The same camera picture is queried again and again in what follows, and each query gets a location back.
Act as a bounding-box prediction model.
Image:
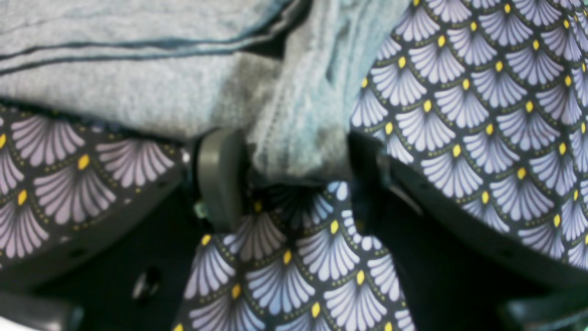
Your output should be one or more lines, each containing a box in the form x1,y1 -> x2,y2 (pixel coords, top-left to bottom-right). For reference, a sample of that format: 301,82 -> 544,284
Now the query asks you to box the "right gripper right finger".
349,133 -> 587,331

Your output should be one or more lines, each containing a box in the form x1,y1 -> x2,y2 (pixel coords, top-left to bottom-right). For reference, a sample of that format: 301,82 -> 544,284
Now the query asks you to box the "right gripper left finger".
1,129 -> 249,331

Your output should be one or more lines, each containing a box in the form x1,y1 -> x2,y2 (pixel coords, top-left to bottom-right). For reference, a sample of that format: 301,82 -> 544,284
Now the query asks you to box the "grey T-shirt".
1,0 -> 410,183

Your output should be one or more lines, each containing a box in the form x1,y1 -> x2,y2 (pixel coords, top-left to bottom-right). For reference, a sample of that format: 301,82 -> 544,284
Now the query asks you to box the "fan-patterned purple tablecloth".
1,0 -> 587,331

